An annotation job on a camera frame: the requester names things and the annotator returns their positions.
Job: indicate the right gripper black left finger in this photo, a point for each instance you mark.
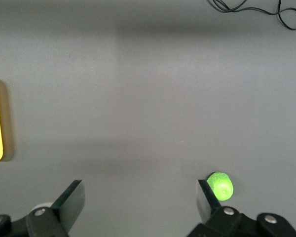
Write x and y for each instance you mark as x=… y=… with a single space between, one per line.
x=69 y=205

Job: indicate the green apple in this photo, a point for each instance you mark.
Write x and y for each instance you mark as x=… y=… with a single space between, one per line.
x=223 y=187

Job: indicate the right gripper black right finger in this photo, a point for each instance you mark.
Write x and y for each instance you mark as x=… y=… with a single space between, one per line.
x=209 y=205

